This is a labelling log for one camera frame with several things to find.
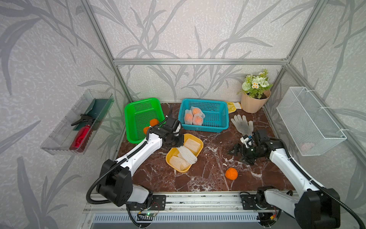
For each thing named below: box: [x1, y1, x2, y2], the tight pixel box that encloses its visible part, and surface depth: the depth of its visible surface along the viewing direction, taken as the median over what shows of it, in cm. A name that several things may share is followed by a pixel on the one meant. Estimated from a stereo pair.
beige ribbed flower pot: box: [240, 89, 272, 114], surface depth 107 cm
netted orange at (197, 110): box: [190, 106, 206, 119], surface depth 110 cm
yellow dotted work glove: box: [226, 102, 242, 114], surface depth 119 cm
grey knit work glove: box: [230, 114, 254, 136], surface depth 110 cm
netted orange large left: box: [183, 109, 194, 125], surface depth 106 cm
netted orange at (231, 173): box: [224, 167, 238, 181], surface depth 80 cm
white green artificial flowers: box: [236, 69, 274, 99], surface depth 93 cm
